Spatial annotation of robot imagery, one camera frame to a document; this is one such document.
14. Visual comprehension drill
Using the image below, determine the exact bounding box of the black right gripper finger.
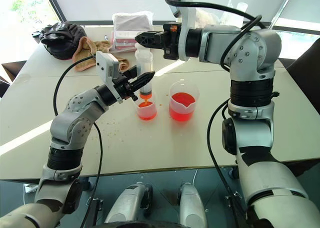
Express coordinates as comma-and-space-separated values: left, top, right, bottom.
136, 30, 164, 40
134, 36, 163, 49

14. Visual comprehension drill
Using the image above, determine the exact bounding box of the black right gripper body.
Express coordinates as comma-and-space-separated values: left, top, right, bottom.
159, 22, 182, 60

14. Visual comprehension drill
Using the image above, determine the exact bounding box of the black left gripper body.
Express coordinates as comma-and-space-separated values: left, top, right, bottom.
112, 73, 140, 103

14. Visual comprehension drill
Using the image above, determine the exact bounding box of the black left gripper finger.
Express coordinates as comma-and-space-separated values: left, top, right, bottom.
127, 71, 156, 92
119, 65, 139, 81

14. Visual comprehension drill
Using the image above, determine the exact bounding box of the large clear plastic syringe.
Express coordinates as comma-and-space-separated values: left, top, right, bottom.
134, 44, 155, 107

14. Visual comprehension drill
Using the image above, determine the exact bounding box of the small cup with red liquid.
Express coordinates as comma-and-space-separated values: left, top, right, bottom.
136, 91, 159, 122

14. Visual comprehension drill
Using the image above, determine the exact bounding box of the large beaker with red liquid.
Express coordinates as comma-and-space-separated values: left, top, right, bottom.
168, 80, 200, 123

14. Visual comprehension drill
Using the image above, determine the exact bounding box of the stack of wrapped boxes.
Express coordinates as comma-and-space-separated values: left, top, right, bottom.
110, 11, 154, 55

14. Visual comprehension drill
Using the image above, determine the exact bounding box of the brown fuzzy object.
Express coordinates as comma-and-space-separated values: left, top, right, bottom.
196, 9, 221, 29

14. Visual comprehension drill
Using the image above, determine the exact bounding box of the tan cloth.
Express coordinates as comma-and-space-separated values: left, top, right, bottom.
72, 36, 131, 73

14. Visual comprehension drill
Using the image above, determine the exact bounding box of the black bag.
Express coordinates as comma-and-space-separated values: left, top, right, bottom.
39, 22, 87, 62

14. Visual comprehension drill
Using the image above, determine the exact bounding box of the white plastic bottle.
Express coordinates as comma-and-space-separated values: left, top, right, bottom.
234, 1, 249, 22

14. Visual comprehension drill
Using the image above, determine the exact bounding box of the silver robot leg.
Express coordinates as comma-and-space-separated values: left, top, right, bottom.
176, 181, 209, 228
103, 181, 154, 224

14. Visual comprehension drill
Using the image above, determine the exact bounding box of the dark chair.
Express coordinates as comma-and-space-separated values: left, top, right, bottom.
285, 36, 320, 77

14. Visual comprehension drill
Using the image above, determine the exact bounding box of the dark rounded robot body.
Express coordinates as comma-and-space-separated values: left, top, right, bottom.
99, 221, 181, 228

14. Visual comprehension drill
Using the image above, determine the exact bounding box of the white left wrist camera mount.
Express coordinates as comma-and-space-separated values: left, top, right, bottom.
95, 50, 124, 104

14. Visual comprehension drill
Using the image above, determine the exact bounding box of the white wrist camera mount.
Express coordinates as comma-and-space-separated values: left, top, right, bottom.
164, 0, 199, 63
95, 50, 124, 104

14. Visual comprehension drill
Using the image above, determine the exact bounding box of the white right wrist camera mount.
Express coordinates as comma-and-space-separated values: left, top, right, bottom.
164, 0, 199, 63

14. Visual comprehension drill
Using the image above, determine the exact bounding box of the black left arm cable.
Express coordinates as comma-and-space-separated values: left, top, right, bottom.
52, 55, 104, 228

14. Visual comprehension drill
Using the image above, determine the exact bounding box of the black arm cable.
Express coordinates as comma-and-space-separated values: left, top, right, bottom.
52, 55, 104, 228
209, 97, 249, 228

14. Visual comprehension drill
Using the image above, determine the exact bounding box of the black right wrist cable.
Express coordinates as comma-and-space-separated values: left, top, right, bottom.
163, 0, 267, 72

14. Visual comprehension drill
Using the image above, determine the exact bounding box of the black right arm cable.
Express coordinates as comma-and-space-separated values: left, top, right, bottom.
209, 97, 249, 228

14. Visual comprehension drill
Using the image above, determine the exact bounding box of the thin white cable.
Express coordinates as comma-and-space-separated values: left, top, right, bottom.
191, 168, 199, 187

